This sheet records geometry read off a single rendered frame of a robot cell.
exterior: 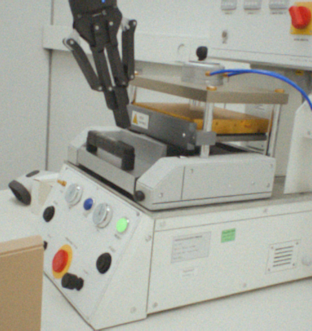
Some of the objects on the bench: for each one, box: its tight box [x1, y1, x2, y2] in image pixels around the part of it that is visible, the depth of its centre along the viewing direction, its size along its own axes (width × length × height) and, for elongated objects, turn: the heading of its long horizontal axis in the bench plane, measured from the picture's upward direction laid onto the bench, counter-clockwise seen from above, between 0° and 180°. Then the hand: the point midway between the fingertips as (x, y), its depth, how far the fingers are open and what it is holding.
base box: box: [28, 164, 312, 330], centre depth 101 cm, size 54×38×17 cm
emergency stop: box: [52, 250, 68, 273], centre depth 90 cm, size 2×4×4 cm, turn 12°
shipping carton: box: [31, 173, 59, 216], centre depth 126 cm, size 19×13×9 cm
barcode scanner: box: [8, 170, 57, 205], centre depth 135 cm, size 20×8×8 cm, turn 112°
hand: (119, 107), depth 88 cm, fingers closed
